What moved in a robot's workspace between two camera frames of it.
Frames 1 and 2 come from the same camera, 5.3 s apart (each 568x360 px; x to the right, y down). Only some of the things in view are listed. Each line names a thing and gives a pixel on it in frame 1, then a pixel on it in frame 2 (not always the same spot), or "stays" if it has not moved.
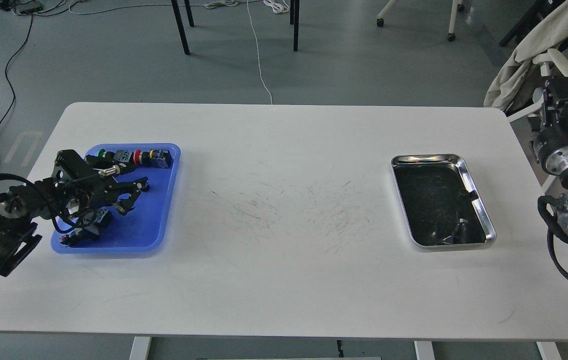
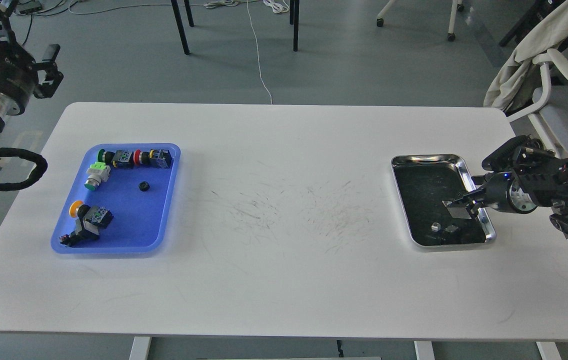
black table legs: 294,19 stays
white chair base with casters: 451,36 stays
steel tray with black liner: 440,203 stays
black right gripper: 561,147 to 495,193
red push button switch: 159,158 stays
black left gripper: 89,193 to 5,77
